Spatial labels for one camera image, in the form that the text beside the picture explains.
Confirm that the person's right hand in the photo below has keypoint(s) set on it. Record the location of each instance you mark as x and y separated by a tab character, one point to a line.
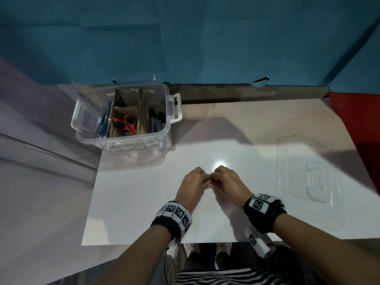
233	185

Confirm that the person's left hand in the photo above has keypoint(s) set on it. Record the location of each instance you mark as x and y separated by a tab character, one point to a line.
191	189

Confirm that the clear plastic lid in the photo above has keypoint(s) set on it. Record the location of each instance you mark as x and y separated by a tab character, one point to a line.
308	178

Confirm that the black marker pen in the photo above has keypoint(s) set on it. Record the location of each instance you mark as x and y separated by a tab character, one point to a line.
162	119
158	121

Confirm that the black capped marker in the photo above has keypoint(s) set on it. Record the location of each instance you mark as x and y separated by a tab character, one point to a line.
152	120

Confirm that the pile of blue white pens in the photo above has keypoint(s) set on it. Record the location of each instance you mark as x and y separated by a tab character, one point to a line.
103	123

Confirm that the clear plastic storage box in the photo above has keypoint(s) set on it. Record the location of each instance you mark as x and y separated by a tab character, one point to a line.
86	121

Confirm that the person's left forearm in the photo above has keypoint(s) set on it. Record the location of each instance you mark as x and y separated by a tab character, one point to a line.
133	258

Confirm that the person's right forearm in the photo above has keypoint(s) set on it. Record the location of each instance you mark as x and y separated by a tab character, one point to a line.
332	246

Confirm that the white shoe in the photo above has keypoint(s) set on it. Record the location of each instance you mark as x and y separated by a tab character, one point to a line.
190	247
223	249

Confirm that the brown cardboard divider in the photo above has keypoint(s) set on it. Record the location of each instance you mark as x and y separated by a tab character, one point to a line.
142	112

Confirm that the striped shirt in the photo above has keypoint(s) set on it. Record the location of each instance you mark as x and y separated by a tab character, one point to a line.
228	277

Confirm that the red object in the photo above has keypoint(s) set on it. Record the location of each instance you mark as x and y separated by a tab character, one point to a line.
359	127

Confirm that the blue backdrop cloth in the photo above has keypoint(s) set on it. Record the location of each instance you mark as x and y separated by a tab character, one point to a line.
178	35

